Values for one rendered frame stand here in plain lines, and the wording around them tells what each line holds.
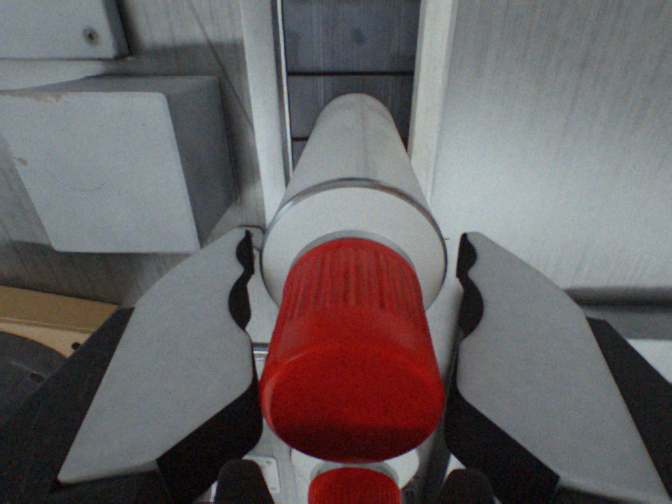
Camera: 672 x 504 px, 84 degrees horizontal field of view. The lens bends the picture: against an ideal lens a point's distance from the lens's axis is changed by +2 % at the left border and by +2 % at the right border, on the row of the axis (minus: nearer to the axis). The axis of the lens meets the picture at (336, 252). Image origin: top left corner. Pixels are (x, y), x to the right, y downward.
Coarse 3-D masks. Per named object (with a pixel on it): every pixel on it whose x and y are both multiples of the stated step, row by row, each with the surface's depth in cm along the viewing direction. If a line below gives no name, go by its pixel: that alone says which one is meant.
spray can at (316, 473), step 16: (416, 448) 14; (304, 464) 14; (320, 464) 14; (336, 464) 13; (352, 464) 13; (368, 464) 13; (384, 464) 13; (400, 464) 14; (416, 464) 14; (304, 480) 15; (320, 480) 13; (336, 480) 13; (352, 480) 13; (368, 480) 13; (384, 480) 13; (400, 480) 14; (320, 496) 13; (336, 496) 12; (352, 496) 12; (368, 496) 12; (384, 496) 12; (400, 496) 13
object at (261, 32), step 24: (240, 0) 14; (264, 0) 14; (264, 24) 14; (264, 48) 15; (264, 72) 15; (264, 96) 15; (264, 120) 16; (264, 144) 16; (264, 168) 17; (288, 168) 18; (264, 192) 18
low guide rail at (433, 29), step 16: (432, 0) 17; (448, 0) 17; (432, 16) 18; (448, 16) 18; (432, 32) 18; (432, 48) 18; (416, 64) 20; (432, 64) 19; (416, 80) 20; (432, 80) 19; (416, 96) 20; (432, 96) 19; (416, 112) 20; (432, 112) 20; (416, 128) 20; (432, 128) 20; (416, 144) 21; (432, 144) 21; (416, 160) 21; (416, 176) 22
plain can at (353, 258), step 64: (320, 128) 16; (384, 128) 16; (320, 192) 9; (384, 192) 9; (320, 256) 8; (384, 256) 8; (320, 320) 6; (384, 320) 6; (320, 384) 6; (384, 384) 6; (320, 448) 7; (384, 448) 7
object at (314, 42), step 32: (288, 0) 21; (320, 0) 21; (352, 0) 20; (384, 0) 20; (416, 0) 20; (288, 32) 21; (320, 32) 21; (352, 32) 21; (384, 32) 21; (416, 32) 21; (288, 64) 22; (320, 64) 22; (352, 64) 22; (384, 64) 22; (320, 96) 23; (384, 96) 23
